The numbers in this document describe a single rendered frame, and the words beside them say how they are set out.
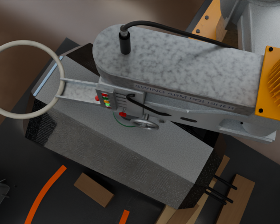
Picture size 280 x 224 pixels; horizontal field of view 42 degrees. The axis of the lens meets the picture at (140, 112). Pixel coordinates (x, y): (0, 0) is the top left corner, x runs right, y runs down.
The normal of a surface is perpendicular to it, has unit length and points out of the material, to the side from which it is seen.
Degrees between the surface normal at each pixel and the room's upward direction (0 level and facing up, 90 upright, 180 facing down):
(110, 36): 0
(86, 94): 14
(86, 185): 0
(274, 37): 0
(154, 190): 45
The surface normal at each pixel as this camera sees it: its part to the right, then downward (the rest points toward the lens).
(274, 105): 0.00, -0.25
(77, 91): -0.22, -0.30
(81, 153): -0.33, 0.42
